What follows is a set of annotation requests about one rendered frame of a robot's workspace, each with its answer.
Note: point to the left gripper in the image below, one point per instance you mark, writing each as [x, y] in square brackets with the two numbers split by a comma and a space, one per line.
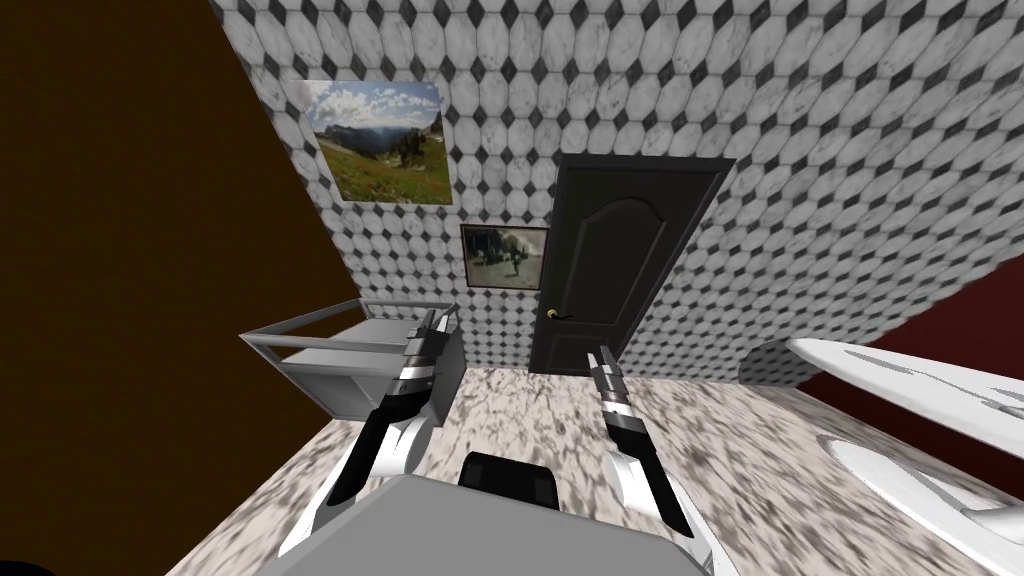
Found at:
[424, 348]

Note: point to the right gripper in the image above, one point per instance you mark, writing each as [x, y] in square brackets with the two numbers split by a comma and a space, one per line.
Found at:
[612, 384]

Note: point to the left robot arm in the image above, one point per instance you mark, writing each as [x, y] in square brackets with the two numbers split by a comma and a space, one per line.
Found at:
[376, 436]

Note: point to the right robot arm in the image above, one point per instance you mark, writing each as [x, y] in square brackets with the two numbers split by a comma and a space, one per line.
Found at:
[640, 456]

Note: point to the small dark framed picture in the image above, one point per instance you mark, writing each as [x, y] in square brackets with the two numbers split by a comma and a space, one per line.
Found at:
[506, 256]

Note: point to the grey open shelf cabinet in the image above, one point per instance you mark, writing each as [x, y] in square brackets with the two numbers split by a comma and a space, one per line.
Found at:
[344, 364]

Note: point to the black panelled door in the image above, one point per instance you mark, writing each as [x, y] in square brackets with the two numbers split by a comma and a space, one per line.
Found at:
[624, 256]

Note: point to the mountain meadow landscape picture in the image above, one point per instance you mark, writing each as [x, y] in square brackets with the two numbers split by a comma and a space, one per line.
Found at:
[380, 144]

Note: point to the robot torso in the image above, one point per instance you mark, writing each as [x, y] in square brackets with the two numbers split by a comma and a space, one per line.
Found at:
[448, 536]

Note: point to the white long bathtub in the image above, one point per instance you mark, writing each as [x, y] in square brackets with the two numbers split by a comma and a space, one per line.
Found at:
[920, 384]

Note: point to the white oval toilet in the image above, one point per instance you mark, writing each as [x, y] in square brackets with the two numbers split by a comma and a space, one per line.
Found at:
[904, 480]

